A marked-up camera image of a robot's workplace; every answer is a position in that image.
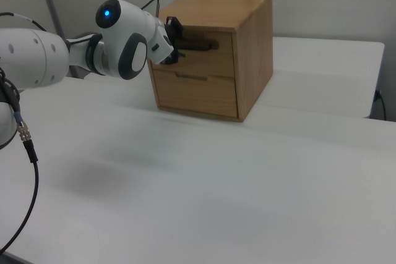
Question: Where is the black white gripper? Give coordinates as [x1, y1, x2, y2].
[145, 15, 186, 66]

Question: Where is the wooden drawer with handle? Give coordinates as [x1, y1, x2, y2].
[148, 24, 238, 79]

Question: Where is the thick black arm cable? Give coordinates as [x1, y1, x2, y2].
[0, 67, 40, 253]

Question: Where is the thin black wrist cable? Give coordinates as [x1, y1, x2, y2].
[140, 0, 161, 17]

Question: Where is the wooden two-drawer cabinet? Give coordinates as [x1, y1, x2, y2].
[148, 0, 273, 123]

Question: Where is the wooden drawer with groove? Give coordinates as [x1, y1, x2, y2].
[152, 68, 239, 119]

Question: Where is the black metal drawer handle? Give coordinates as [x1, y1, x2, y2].
[176, 36, 219, 53]

